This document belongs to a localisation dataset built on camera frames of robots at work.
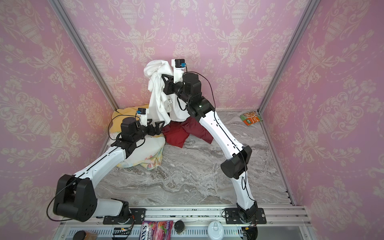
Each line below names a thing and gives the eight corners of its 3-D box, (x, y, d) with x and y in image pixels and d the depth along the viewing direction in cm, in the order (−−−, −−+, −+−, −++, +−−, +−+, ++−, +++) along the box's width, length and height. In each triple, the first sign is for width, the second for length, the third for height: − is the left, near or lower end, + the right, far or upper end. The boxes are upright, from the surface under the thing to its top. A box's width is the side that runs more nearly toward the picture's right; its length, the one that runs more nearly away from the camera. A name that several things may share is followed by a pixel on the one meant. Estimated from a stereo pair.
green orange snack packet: (246, 126, 114) (247, 124, 112) (239, 116, 120) (239, 114, 118) (263, 121, 117) (264, 119, 115) (254, 111, 123) (255, 109, 121)
